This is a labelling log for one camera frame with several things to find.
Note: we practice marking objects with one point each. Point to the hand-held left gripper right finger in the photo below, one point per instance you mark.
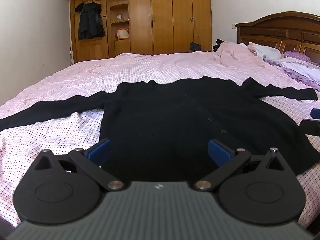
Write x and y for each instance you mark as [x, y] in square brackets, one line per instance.
[220, 152]

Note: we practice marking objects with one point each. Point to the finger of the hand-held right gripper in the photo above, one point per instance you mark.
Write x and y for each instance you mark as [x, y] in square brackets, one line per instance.
[311, 127]
[316, 113]

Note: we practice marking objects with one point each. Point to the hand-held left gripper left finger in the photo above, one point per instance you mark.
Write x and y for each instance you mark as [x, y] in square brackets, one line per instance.
[100, 151]

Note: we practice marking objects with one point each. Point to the black buttoned cardigan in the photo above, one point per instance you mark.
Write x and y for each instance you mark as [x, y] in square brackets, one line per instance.
[162, 120]

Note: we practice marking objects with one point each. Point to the purple frilled pillow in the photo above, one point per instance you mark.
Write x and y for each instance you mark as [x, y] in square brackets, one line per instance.
[300, 67]

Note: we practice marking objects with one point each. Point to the white and pink cloth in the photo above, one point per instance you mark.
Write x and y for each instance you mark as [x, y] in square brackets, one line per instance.
[267, 51]

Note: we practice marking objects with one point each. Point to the carved wooden headboard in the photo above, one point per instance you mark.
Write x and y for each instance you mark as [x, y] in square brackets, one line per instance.
[275, 30]

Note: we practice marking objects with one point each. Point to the pink checked bed sheet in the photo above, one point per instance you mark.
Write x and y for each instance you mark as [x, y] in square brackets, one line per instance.
[150, 65]

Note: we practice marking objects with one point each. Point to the pink quilt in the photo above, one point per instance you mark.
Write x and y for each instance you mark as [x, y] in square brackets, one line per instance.
[232, 51]

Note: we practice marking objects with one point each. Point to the dark cloth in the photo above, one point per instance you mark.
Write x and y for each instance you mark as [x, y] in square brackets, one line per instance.
[218, 44]

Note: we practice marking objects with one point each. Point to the white pot with orange trim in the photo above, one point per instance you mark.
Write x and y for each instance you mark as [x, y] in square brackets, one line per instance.
[123, 33]

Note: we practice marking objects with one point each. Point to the hanging black garment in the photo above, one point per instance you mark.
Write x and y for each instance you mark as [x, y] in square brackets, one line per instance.
[90, 22]

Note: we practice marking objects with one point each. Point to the wooden wardrobe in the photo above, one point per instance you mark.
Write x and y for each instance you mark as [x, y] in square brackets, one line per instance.
[162, 17]

